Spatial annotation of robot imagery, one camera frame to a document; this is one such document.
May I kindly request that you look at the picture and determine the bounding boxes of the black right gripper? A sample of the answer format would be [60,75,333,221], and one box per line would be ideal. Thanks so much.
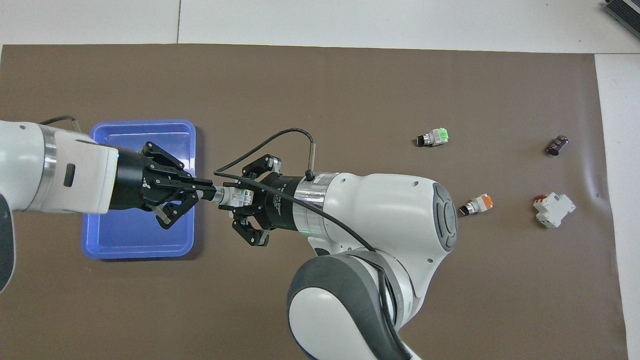
[231,154,302,248]

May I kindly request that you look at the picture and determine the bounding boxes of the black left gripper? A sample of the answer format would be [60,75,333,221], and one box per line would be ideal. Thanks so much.
[109,141,217,231]

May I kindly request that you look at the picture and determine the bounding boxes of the pale green white knob switch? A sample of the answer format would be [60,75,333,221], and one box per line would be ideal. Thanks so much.
[210,182,254,206]

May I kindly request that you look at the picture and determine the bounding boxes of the blue plastic tray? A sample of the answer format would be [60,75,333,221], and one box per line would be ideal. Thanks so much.
[81,119,197,260]

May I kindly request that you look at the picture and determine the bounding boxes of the brown table mat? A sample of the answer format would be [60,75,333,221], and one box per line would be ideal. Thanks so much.
[0,44,628,360]

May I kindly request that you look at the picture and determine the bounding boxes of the white circuit breaker red lever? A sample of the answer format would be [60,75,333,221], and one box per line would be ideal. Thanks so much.
[533,192,577,229]

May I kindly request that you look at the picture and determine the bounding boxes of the small dark brown component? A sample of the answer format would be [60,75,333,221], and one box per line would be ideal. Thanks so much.
[546,135,570,156]

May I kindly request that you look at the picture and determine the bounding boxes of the dark grey ribbed device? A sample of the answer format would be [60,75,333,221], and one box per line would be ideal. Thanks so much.
[602,0,640,27]

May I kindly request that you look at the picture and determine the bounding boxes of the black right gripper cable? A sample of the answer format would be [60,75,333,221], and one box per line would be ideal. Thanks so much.
[213,128,377,252]

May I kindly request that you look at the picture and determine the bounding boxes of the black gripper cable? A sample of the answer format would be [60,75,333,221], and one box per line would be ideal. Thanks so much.
[213,128,377,252]
[40,115,82,134]

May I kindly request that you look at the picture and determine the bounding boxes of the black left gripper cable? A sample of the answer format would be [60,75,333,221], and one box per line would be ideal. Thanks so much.
[40,115,82,134]

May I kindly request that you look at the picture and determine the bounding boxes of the bright green white knob switch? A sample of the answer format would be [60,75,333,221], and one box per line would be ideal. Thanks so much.
[415,128,449,148]

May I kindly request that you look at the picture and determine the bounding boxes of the orange white knob switch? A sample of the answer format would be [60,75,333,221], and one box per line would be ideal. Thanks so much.
[458,194,494,217]

